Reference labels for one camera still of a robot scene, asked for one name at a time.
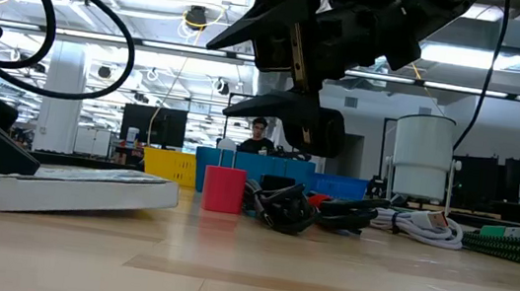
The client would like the black cable with red tie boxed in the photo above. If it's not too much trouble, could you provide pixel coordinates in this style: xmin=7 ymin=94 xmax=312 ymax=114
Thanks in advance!
xmin=304 ymin=189 xmax=392 ymax=240

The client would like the white cylindrical container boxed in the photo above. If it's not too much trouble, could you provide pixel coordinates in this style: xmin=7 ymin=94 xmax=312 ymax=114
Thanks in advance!
xmin=386 ymin=110 xmax=458 ymax=203

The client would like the small black adapter block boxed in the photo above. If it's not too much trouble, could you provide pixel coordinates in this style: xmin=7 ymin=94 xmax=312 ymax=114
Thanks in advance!
xmin=259 ymin=174 xmax=298 ymax=195

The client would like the black cable bundle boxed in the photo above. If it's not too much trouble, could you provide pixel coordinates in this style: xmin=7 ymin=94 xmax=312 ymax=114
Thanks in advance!
xmin=238 ymin=177 xmax=324 ymax=239

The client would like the pink charger cube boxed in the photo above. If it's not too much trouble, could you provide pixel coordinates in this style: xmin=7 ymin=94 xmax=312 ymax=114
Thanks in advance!
xmin=199 ymin=147 xmax=251 ymax=216

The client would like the white product box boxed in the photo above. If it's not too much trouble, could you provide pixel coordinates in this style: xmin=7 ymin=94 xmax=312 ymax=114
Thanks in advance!
xmin=0 ymin=152 xmax=183 ymax=235

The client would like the large teal plastic bin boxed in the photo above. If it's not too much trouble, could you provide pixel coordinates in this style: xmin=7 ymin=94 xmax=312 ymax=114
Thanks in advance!
xmin=190 ymin=146 xmax=318 ymax=206

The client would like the person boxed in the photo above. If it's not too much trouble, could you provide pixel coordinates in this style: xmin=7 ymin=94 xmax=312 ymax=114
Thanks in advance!
xmin=238 ymin=114 xmax=280 ymax=157

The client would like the white square pillar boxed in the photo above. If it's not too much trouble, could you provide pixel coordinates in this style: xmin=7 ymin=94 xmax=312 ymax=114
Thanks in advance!
xmin=32 ymin=38 xmax=93 ymax=157

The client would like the green braided cable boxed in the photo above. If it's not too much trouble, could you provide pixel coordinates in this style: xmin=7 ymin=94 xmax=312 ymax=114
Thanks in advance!
xmin=458 ymin=219 xmax=520 ymax=266

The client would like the black tubular frame stand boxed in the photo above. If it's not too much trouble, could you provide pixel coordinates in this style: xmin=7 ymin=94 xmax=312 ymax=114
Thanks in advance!
xmin=223 ymin=90 xmax=270 ymax=142

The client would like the black monitor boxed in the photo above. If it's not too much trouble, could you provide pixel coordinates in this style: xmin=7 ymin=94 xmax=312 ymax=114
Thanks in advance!
xmin=118 ymin=102 xmax=189 ymax=152

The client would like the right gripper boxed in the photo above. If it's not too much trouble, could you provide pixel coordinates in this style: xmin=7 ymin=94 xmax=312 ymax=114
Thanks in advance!
xmin=194 ymin=0 xmax=428 ymax=168

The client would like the small blue plastic bin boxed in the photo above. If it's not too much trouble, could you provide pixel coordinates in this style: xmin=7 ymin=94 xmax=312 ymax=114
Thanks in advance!
xmin=308 ymin=172 xmax=370 ymax=203

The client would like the white low cabinet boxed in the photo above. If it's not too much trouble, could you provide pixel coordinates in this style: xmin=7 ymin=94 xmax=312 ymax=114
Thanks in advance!
xmin=72 ymin=126 xmax=113 ymax=159

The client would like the white usb cable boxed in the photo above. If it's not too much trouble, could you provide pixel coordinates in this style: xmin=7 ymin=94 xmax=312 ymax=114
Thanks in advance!
xmin=367 ymin=202 xmax=468 ymax=252

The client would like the black hanging arm cable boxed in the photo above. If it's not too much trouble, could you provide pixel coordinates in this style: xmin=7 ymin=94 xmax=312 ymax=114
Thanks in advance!
xmin=451 ymin=0 xmax=513 ymax=156

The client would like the yellow slotted plastic bin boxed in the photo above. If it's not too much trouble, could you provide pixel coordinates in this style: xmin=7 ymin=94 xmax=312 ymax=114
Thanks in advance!
xmin=139 ymin=146 xmax=200 ymax=189

